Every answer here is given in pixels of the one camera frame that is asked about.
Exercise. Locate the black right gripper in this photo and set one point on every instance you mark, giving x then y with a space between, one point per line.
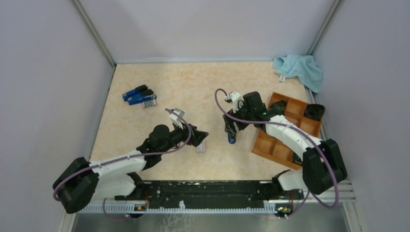
229 127

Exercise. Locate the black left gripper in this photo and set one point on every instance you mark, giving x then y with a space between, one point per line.
197 136

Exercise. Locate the blue black stapler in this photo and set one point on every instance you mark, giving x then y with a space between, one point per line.
133 92
141 97

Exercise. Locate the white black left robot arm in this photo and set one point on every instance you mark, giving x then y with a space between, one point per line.
83 181

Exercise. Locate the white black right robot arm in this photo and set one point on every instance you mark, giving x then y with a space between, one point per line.
322 162

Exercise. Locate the red white staple box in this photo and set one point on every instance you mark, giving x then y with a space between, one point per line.
201 147

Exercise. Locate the silver staple strip box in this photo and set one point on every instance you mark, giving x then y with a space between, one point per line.
150 103

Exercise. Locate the brown wooden compartment tray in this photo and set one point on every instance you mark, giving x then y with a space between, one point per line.
292 137

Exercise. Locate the black tape roll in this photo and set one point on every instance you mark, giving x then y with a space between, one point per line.
314 111

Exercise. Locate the light blue cloth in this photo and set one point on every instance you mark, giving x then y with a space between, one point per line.
305 68

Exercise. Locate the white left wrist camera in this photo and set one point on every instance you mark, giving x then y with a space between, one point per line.
176 117

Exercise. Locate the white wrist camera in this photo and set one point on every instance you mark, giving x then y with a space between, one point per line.
235 99
176 117

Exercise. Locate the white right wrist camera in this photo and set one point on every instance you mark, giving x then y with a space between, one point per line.
235 99

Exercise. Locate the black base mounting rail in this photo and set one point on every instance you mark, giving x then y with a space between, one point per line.
239 194

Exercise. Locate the white cable duct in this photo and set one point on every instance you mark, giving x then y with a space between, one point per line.
131 208

